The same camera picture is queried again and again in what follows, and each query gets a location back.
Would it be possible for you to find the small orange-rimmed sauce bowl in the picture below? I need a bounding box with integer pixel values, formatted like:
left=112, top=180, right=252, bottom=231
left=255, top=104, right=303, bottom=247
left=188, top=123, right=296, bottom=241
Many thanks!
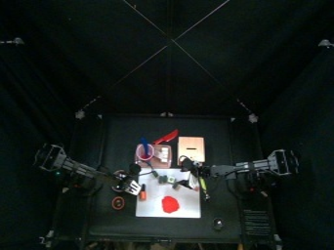
left=110, top=196, right=126, bottom=211

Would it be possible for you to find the yellow-green toy vegetable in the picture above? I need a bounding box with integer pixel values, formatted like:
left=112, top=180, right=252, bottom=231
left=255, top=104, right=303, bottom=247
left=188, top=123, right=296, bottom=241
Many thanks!
left=197, top=176, right=208, bottom=193

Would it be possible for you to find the light wooden box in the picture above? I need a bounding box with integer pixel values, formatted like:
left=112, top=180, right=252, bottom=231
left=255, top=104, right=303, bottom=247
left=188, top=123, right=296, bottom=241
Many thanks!
left=176, top=136, right=205, bottom=163

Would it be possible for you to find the clear plastic cup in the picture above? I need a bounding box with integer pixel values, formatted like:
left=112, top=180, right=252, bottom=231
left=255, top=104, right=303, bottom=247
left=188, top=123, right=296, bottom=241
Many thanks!
left=152, top=144, right=173, bottom=169

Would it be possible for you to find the red toy tomato slice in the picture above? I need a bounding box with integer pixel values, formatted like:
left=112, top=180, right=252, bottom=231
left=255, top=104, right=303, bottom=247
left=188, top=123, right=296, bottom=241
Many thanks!
left=160, top=195, right=181, bottom=215

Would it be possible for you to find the white cutting mat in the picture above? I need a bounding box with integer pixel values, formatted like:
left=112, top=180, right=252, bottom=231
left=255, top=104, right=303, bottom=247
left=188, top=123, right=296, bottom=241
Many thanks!
left=134, top=167, right=201, bottom=219

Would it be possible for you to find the pink round cup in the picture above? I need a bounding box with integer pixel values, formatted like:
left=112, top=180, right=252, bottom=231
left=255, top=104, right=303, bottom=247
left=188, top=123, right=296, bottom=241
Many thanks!
left=134, top=143, right=156, bottom=162

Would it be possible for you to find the red toy knife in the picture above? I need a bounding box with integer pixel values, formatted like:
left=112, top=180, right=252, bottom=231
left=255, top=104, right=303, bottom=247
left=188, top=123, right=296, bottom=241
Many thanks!
left=150, top=128, right=180, bottom=146

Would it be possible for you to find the blue toy utensil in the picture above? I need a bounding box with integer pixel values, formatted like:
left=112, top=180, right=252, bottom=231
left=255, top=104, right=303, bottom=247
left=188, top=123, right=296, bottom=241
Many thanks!
left=138, top=137, right=150, bottom=158

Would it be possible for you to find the dark round knob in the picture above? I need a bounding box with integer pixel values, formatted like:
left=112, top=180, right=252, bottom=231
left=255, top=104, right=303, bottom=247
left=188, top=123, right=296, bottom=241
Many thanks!
left=211, top=218, right=225, bottom=230

